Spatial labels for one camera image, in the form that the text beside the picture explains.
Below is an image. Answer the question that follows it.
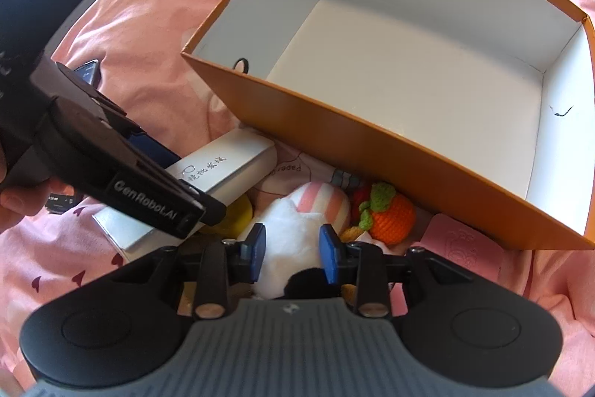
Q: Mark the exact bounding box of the yellow tape measure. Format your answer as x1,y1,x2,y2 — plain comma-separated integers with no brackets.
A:
201,195,253,239

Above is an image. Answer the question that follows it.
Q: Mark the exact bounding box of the white rectangular box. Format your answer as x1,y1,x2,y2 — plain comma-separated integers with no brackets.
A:
93,128,277,261

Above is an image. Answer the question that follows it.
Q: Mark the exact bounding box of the orange crocheted fruit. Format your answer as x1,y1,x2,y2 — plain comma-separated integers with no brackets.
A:
343,182,417,247

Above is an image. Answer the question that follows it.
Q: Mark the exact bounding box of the white black plush toy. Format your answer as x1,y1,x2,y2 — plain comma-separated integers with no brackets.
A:
251,198,327,299

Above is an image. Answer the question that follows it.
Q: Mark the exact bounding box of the pink pouch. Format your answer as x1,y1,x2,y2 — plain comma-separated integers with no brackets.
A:
415,214,504,282

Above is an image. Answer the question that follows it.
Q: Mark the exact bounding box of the person's left hand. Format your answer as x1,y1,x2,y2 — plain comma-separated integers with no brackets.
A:
0,145,53,235

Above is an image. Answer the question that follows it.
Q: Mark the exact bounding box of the pink patterned bed duvet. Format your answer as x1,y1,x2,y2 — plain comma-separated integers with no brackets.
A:
1,0,594,396

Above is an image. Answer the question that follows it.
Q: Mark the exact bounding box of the small black card item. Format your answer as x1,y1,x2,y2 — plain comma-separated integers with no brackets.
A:
45,193,78,215

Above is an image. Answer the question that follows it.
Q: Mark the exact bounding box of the orange cardboard storage box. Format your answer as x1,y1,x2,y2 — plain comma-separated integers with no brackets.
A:
184,0,594,250

